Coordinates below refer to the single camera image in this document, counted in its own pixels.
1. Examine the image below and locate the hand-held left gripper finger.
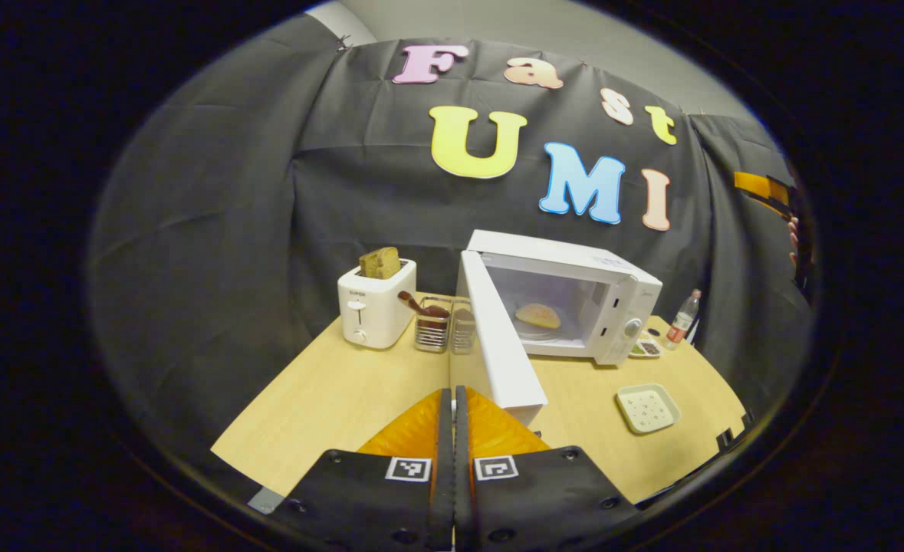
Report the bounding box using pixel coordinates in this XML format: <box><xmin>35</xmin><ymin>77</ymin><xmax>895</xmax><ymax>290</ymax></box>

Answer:
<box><xmin>271</xmin><ymin>388</ymin><xmax>455</xmax><ymax>552</ymax></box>
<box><xmin>454</xmin><ymin>386</ymin><xmax>642</xmax><ymax>552</ymax></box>

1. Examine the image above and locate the crumb-coated bread bun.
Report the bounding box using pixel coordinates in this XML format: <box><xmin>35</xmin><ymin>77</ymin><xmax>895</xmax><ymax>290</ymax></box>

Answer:
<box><xmin>514</xmin><ymin>302</ymin><xmax>563</xmax><ymax>330</ymax></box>

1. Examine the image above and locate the white microwave oven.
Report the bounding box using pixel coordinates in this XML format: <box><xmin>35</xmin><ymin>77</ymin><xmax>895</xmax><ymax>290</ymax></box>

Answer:
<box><xmin>449</xmin><ymin>228</ymin><xmax>664</xmax><ymax>427</ymax></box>

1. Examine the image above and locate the glass turntable plate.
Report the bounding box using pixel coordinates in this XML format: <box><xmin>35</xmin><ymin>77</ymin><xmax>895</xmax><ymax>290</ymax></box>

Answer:
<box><xmin>511</xmin><ymin>310</ymin><xmax>571</xmax><ymax>343</ymax></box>

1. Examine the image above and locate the clear red-label plastic bottle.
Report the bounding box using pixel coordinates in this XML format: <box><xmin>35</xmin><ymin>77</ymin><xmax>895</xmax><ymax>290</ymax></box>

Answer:
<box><xmin>664</xmin><ymin>288</ymin><xmax>703</xmax><ymax>352</ymax></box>

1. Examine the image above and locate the brown wooden spoon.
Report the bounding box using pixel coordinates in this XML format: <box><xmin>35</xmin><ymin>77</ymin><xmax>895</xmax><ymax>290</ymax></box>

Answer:
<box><xmin>397</xmin><ymin>291</ymin><xmax>451</xmax><ymax>320</ymax></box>

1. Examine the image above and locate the white toaster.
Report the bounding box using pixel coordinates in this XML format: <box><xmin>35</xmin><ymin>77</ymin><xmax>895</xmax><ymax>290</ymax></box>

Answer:
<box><xmin>337</xmin><ymin>259</ymin><xmax>418</xmax><ymax>350</ymax></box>

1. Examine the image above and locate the pale green square plate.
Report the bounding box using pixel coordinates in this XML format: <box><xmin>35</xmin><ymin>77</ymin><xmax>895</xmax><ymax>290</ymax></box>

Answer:
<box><xmin>615</xmin><ymin>383</ymin><xmax>682</xmax><ymax>435</ymax></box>

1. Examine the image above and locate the brown bread slice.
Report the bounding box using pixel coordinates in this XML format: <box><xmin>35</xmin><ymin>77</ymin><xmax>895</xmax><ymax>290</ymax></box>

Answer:
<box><xmin>358</xmin><ymin>245</ymin><xmax>403</xmax><ymax>281</ymax></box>

